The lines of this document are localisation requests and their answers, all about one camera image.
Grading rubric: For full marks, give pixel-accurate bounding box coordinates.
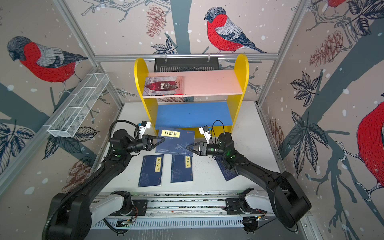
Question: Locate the navy book leftmost yellow label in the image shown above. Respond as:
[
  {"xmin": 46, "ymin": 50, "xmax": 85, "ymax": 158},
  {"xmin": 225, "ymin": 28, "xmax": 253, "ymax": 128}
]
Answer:
[{"xmin": 138, "ymin": 155, "xmax": 164, "ymax": 188}]

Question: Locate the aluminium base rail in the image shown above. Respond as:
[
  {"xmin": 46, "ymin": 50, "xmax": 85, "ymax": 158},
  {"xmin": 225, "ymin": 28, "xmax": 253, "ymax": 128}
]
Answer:
[{"xmin": 74, "ymin": 190, "xmax": 313, "ymax": 230}]

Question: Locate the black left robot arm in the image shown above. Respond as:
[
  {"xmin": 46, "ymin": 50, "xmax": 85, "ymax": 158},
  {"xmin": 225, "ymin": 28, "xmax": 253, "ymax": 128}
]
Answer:
[{"xmin": 42, "ymin": 129, "xmax": 166, "ymax": 240}]

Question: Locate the black corrugated cable conduit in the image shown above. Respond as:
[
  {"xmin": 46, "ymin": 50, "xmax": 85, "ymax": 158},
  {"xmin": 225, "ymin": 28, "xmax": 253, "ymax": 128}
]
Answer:
[{"xmin": 41, "ymin": 119, "xmax": 142, "ymax": 240}]

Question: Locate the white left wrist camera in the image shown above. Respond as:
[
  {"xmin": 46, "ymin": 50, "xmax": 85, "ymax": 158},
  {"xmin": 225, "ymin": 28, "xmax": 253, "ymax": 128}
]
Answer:
[{"xmin": 139, "ymin": 121, "xmax": 152, "ymax": 138}]

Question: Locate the red silver illustrated book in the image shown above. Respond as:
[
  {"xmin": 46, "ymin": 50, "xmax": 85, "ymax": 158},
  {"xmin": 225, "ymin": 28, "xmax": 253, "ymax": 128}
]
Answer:
[{"xmin": 143, "ymin": 76, "xmax": 184, "ymax": 97}]

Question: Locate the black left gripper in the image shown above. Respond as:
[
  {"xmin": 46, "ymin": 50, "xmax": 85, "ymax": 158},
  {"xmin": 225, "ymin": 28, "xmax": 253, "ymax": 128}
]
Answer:
[{"xmin": 124, "ymin": 136, "xmax": 165, "ymax": 155}]

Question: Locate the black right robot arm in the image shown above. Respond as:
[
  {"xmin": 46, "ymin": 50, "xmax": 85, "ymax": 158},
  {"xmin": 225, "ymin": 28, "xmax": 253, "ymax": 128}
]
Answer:
[{"xmin": 187, "ymin": 132, "xmax": 312, "ymax": 228}]

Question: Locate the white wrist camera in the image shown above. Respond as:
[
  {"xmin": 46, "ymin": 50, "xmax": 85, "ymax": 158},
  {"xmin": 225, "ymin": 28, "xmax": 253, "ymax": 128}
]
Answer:
[
  {"xmin": 139, "ymin": 121, "xmax": 152, "ymax": 138},
  {"xmin": 199, "ymin": 126, "xmax": 212, "ymax": 144}
]

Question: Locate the black slotted vent box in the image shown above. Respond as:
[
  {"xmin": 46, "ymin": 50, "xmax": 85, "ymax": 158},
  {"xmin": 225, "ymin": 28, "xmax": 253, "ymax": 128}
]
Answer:
[{"xmin": 154, "ymin": 58, "xmax": 219, "ymax": 73}]

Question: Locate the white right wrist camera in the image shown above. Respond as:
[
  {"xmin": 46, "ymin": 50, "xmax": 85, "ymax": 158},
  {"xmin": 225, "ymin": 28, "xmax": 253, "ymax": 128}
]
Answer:
[{"xmin": 199, "ymin": 126, "xmax": 212, "ymax": 144}]

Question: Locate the white wire mesh tray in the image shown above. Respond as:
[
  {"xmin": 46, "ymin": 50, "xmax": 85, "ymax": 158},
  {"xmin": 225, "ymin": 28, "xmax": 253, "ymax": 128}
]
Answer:
[{"xmin": 48, "ymin": 73, "xmax": 110, "ymax": 138}]

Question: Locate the yellow blue pink bookshelf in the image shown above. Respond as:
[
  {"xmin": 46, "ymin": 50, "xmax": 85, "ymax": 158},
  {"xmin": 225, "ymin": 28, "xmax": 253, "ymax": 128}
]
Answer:
[{"xmin": 134, "ymin": 54, "xmax": 250, "ymax": 137}]

